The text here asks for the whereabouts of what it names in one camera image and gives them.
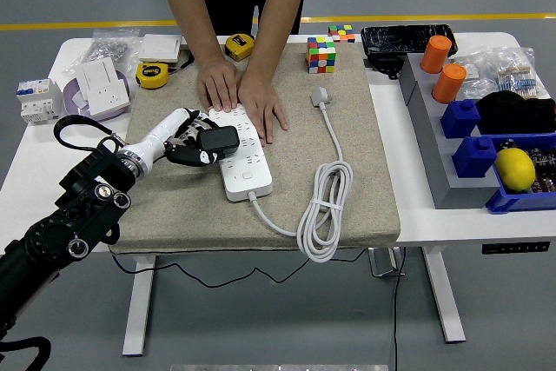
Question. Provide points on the orange cylinder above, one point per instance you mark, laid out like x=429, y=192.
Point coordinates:
x=435, y=55
x=448, y=83

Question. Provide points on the small colourful puzzle cube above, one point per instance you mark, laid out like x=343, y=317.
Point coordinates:
x=341, y=33

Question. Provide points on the grey-brown mat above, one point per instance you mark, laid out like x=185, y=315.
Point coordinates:
x=195, y=214

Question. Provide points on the black cloth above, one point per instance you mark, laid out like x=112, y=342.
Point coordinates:
x=512, y=112

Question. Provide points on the purple bowl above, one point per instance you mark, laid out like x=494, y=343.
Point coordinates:
x=74, y=101

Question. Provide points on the black table control panel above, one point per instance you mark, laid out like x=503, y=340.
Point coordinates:
x=515, y=248

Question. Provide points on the person's left hand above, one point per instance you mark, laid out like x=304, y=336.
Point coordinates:
x=260, y=104

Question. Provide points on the clear bag of resistors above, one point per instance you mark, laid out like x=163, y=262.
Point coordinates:
x=519, y=80

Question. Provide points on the black plastic tray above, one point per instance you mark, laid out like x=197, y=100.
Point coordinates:
x=399, y=38

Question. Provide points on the white switch panel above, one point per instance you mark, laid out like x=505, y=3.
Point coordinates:
x=98, y=73

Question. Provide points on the person's left forearm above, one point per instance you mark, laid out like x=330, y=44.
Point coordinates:
x=278, y=10

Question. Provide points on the blue plastic bin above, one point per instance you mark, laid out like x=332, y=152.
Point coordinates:
x=517, y=203

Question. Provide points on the clear bag of screws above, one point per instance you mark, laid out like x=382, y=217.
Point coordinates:
x=108, y=47

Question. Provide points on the blue block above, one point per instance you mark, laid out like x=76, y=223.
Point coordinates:
x=460, y=121
x=473, y=158

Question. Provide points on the dark circuit board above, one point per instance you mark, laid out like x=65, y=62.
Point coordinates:
x=545, y=162

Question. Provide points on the white wall socket panel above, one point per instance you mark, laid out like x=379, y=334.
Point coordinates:
x=105, y=99

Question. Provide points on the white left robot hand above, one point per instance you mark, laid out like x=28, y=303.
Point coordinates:
x=167, y=130

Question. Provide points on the black power adapter plug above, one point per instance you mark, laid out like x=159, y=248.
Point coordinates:
x=219, y=141

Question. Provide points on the person's right hand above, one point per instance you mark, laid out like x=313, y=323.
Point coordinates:
x=219, y=82

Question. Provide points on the boxy yellow tape measure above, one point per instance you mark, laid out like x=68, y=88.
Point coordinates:
x=239, y=46

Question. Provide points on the white power strip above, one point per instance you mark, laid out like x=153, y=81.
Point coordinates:
x=243, y=190

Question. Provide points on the clear bag of small parts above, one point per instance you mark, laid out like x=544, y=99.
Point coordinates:
x=475, y=73

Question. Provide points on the white wall switch plate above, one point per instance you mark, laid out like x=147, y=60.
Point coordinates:
x=160, y=47

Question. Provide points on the white table leg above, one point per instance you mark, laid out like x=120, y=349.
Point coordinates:
x=139, y=301
x=443, y=297

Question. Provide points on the large colourful puzzle cube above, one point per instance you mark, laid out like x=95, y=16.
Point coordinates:
x=320, y=55

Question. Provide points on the white circuit breaker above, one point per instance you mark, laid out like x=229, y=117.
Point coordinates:
x=38, y=104

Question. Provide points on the grey stepped block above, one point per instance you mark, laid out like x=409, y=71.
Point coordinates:
x=452, y=188

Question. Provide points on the round yellow tape measure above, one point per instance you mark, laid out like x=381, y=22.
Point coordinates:
x=152, y=75

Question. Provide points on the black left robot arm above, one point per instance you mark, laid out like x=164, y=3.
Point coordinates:
x=65, y=223

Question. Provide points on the person's right forearm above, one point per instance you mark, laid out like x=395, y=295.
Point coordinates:
x=189, y=1

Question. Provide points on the yellow lemon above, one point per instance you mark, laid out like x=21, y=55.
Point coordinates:
x=514, y=169

